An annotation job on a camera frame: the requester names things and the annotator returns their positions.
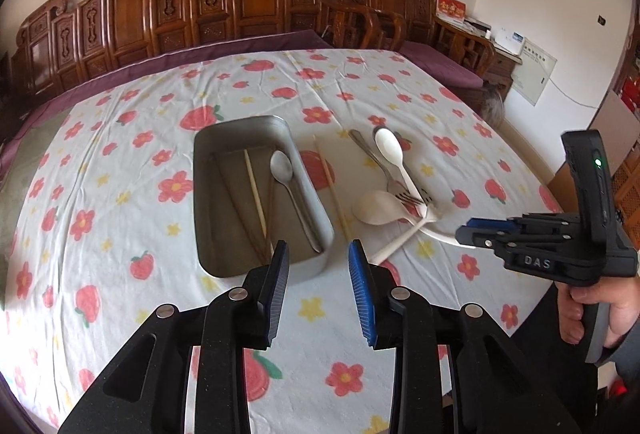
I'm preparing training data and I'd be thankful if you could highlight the white wall distribution box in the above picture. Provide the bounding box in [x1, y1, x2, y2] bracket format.
[512, 38, 558, 106]

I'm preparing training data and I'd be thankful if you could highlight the light wooden chopstick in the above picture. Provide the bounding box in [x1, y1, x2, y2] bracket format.
[243, 149, 268, 240]

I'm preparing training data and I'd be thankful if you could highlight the wooden side table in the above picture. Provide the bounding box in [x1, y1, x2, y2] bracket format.
[483, 42, 522, 100]

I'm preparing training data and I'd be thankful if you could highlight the floral strawberry tablecloth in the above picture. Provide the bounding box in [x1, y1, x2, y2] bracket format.
[1, 50, 558, 433]

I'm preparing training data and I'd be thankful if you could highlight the person's right hand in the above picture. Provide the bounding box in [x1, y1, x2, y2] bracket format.
[555, 276, 640, 348]

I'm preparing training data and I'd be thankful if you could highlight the carved wooden armchair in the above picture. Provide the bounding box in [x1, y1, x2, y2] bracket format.
[344, 0, 495, 87]

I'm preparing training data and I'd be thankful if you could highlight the purple armchair cushion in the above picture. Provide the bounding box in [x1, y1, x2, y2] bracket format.
[399, 42, 483, 89]

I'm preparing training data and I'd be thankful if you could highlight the white router device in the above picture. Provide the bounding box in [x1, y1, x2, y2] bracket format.
[494, 27, 525, 56]

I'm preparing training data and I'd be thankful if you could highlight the purple sofa cushion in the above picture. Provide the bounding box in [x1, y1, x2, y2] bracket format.
[1, 30, 332, 177]

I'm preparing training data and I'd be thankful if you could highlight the grey fluffy pet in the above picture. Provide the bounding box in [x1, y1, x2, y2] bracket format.
[480, 85, 506, 129]

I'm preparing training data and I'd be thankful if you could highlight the metal fork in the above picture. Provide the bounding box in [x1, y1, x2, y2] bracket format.
[348, 129, 423, 206]

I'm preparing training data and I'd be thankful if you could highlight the rectangular metal tray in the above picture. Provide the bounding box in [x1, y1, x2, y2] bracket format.
[193, 115, 335, 287]

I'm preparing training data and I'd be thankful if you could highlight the dark wooden chopstick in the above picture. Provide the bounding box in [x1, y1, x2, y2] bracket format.
[212, 154, 269, 266]

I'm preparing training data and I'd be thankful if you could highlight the carved wooden sofa bench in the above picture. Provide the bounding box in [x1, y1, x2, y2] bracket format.
[2, 0, 407, 105]

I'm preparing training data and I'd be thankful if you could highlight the red gift box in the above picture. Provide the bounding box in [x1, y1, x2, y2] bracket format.
[436, 0, 466, 20]

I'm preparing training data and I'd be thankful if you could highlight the metal spoon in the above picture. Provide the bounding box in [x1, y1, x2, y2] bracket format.
[269, 150, 321, 253]

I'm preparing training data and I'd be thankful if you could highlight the white ladle spoon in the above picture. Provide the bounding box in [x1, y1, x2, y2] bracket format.
[421, 215, 474, 250]

